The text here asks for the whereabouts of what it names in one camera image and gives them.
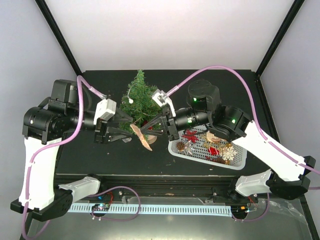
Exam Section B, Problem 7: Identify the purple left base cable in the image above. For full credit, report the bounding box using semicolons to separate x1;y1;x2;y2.
87;185;141;223

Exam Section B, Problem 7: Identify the black frame post left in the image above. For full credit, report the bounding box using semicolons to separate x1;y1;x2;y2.
35;0;83;75

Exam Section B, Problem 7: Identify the silver star ornament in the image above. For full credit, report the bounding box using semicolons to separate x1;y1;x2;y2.
182;140;195;156

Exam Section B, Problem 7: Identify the black aluminium rail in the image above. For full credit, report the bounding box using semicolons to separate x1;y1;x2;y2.
56;174;283;204

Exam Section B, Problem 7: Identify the small green christmas tree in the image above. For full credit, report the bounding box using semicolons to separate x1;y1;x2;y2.
120;69;161;128

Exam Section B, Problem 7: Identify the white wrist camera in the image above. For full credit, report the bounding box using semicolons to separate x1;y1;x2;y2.
93;98;117;125
151;89;176;117

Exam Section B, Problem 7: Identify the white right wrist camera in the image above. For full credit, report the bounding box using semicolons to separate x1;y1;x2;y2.
151;89;176;117

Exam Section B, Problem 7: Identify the red star ornament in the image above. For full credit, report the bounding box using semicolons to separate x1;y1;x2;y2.
181;129;199;143

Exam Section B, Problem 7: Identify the white ball light string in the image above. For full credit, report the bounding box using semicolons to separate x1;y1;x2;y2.
126;83;137;105

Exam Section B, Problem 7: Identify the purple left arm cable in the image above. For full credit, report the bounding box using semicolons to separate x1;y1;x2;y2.
21;75;108;240

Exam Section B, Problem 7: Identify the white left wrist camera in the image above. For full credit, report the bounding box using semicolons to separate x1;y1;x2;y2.
93;98;117;125

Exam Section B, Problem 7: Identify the brown pine cone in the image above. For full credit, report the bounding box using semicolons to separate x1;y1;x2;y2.
175;141;186;152
214;157;226;164

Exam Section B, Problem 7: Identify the black frame post right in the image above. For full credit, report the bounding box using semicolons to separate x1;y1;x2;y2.
255;0;305;78

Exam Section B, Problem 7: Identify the white slotted cable duct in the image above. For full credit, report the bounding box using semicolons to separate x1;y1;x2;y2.
68;203;232;217

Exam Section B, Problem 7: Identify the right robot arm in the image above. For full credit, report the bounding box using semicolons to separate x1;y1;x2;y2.
141;79;316;202

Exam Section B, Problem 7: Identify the burlap bow ornament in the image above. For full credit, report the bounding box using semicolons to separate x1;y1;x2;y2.
130;122;153;152

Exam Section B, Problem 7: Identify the black frame post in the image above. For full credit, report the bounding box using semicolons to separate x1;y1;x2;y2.
255;0;305;78
35;0;83;75

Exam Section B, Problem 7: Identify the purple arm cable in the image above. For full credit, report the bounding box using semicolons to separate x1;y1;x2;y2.
21;75;108;240
164;65;320;191

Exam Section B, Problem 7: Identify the wooden tree base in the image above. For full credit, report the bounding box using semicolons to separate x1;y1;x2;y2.
146;135;157;145

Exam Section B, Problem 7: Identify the white plastic basket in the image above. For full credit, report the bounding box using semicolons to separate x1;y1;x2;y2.
168;125;247;171

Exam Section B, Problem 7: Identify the white wooden snowflake ornament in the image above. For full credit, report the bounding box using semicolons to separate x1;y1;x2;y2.
219;146;238;161

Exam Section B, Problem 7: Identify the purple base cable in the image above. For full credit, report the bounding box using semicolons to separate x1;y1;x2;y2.
231;192;271;223
87;185;141;223

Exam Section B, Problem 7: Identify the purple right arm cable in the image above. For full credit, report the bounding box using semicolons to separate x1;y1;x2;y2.
164;65;320;191

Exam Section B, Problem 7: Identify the wooden merry christmas sign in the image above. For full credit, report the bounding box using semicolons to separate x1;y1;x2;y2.
202;141;226;151

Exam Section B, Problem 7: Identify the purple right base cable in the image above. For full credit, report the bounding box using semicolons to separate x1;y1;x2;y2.
231;192;271;223

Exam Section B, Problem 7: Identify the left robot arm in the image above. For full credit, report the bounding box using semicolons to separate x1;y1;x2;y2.
10;77;133;222

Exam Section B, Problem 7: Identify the red poinsettia ornament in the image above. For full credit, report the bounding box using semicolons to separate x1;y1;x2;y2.
207;147;220;156

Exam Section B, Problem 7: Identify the clear battery box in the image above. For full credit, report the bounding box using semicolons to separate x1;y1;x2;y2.
122;137;132;143

